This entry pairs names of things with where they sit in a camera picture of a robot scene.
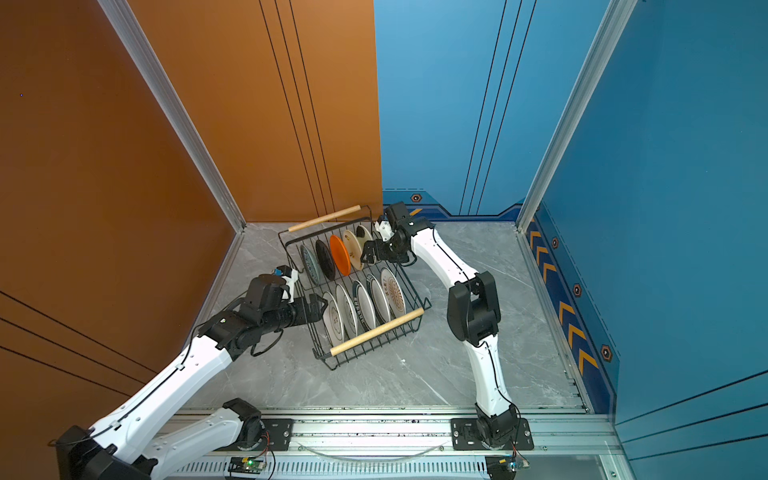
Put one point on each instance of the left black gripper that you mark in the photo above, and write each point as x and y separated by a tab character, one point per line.
316	311

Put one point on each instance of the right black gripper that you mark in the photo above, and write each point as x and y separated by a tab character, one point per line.
382	256

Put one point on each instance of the black wire dish rack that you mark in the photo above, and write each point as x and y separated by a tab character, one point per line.
291	243

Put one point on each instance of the white plate flower outline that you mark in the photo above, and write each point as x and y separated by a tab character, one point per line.
332	320

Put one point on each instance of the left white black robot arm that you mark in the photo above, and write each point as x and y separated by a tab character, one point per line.
125	444

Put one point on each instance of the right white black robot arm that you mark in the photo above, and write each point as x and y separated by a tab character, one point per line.
473	312

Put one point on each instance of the cream plate dark rim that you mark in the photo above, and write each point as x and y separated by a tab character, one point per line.
363	235

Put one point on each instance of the beige plate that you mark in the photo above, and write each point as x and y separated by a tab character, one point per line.
353	248

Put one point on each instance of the white plate red dotted pattern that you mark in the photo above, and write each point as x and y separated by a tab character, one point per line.
393	293

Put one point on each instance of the orange plate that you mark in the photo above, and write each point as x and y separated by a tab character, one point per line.
340	255

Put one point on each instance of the teal patterned plate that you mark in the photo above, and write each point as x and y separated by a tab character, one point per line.
311	265

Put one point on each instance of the white plate dark green rim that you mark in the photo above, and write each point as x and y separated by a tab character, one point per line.
363	305

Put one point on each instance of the left green circuit board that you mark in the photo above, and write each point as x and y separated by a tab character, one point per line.
239	466

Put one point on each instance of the right circuit board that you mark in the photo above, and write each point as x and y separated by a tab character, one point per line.
505	467

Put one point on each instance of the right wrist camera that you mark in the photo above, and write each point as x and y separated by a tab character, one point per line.
385	230

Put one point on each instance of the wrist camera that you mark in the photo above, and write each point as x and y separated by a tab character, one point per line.
385	230
290	276

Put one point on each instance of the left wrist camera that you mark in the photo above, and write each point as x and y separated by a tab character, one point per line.
290	276

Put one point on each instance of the far wooden rack handle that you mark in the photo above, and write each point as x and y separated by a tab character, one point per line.
325	218

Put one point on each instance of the wooden rack handle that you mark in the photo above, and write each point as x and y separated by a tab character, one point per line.
378	331
325	218

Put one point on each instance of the near wooden rack handle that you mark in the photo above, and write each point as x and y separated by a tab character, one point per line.
378	331

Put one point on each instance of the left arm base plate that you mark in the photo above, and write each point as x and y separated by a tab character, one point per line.
272	434

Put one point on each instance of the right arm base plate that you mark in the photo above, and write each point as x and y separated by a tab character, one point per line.
469	434

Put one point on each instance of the aluminium mounting rail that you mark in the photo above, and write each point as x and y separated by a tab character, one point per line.
346	434

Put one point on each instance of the left aluminium corner post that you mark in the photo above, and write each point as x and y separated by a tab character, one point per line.
132	36

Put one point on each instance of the aluminium corner post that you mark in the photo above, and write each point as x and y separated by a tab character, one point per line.
606	39
132	36

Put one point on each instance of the right aluminium corner post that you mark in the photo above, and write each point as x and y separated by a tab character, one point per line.
606	39

